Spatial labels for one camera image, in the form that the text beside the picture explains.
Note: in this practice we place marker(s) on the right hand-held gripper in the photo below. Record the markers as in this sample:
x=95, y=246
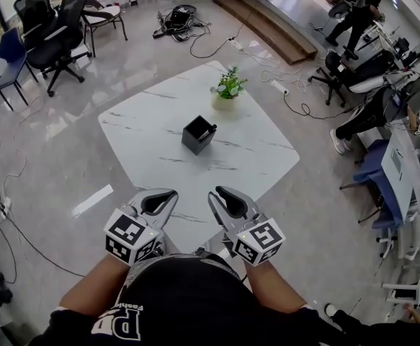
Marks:
x=258, y=241

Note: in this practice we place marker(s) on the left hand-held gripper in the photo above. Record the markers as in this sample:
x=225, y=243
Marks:
x=130, y=236

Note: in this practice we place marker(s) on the black square pen holder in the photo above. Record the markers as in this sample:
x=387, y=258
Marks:
x=193, y=141

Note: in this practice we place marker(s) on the person's right forearm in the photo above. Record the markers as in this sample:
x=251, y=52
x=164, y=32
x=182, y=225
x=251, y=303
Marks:
x=271, y=287

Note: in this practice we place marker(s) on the person's left forearm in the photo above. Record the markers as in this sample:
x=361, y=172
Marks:
x=94, y=287

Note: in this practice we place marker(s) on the white marble table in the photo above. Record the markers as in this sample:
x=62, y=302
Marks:
x=152, y=164

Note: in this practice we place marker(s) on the person's black printed shirt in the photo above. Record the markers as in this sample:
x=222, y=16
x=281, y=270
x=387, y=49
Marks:
x=188, y=308

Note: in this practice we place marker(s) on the potted green plant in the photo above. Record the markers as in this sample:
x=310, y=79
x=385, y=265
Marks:
x=227, y=87

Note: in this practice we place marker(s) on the white power strip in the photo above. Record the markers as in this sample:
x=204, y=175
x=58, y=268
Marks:
x=280, y=87
x=5, y=205
x=235, y=44

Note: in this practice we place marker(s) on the black swivel office chair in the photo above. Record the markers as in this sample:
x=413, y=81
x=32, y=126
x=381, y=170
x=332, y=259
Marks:
x=334, y=67

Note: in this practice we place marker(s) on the wooden steps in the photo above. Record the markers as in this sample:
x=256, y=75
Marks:
x=267, y=24

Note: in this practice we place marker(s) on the white rimmed office chair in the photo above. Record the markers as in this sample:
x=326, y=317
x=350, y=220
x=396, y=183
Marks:
x=368, y=72

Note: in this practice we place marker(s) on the beige cushioned chair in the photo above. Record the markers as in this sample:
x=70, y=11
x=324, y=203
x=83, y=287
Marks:
x=101, y=14

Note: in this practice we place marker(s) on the black mesh office chair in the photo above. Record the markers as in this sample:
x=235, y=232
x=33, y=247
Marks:
x=72, y=9
x=33, y=5

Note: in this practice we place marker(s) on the blue chair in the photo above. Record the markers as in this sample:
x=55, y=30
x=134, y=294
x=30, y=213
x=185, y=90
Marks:
x=11, y=49

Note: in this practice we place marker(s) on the white metal frame stand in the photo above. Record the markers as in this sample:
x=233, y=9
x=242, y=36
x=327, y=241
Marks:
x=400, y=285

